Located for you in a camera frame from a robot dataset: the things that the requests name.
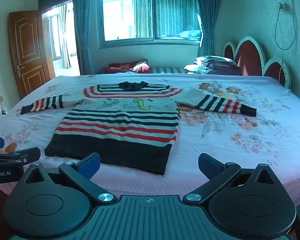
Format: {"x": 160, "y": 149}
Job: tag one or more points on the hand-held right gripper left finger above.
{"x": 89, "y": 165}

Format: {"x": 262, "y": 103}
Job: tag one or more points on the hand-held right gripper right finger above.
{"x": 209, "y": 166}

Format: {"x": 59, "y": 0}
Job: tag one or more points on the striped knit sweater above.
{"x": 120, "y": 127}

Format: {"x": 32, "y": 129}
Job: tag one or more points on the bed with floral sheet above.
{"x": 222, "y": 145}

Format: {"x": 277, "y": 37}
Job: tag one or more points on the brown wooden door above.
{"x": 30, "y": 55}

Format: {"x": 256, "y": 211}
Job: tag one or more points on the stack of folded quilts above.
{"x": 215, "y": 66}

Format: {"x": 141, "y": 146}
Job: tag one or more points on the red folded blanket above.
{"x": 120, "y": 67}

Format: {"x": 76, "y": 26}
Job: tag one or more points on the striped bed sheet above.
{"x": 167, "y": 70}

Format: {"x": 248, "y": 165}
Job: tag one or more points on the red and white headboard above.
{"x": 248, "y": 60}

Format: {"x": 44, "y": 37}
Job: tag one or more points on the white sheer curtain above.
{"x": 65, "y": 37}

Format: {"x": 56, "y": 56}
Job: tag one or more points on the pale blue cloth bundle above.
{"x": 190, "y": 34}

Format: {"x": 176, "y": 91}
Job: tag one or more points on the tied blue curtain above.
{"x": 206, "y": 17}

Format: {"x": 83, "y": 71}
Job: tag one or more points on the large sliding window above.
{"x": 150, "y": 12}

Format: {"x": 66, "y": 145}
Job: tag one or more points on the wall socket with charger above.
{"x": 283, "y": 6}

